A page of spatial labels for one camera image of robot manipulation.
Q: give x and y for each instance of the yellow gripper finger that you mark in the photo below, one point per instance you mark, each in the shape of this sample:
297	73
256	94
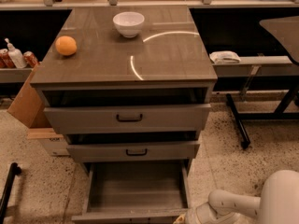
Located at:
180	220

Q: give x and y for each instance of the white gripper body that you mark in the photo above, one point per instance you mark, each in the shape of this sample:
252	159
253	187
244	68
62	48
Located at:
193	217

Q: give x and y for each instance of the grey drawer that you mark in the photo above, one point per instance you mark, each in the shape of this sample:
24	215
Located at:
128	119
153	151
135	192

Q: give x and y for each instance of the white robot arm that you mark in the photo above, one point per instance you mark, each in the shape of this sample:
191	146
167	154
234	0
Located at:
278	204

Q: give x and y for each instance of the grey drawer cabinet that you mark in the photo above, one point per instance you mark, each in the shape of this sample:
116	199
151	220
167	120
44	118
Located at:
166	64

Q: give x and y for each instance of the white cardboard box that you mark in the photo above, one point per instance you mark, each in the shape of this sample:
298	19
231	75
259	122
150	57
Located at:
53	143

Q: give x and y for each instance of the folded white cloth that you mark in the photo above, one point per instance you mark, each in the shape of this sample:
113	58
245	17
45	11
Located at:
224	57

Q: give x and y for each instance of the black stand leg left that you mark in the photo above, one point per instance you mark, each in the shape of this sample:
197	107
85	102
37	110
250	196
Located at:
14	170

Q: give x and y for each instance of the brown cardboard box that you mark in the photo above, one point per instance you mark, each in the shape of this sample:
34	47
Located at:
27	106

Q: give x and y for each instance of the black side table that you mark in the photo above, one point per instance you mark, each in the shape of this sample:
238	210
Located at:
286	32

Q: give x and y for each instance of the white ceramic bowl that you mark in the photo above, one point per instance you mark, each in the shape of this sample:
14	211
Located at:
129	24

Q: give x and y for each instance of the orange fruit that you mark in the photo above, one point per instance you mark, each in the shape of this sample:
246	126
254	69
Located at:
66	45

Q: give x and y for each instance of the red soda can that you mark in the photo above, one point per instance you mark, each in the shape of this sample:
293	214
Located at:
30	58
5	60

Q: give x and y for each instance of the white pump bottle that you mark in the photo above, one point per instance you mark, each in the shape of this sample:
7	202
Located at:
15	55

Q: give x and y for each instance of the red soda can left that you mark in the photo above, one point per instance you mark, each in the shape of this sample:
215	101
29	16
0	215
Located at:
5	60

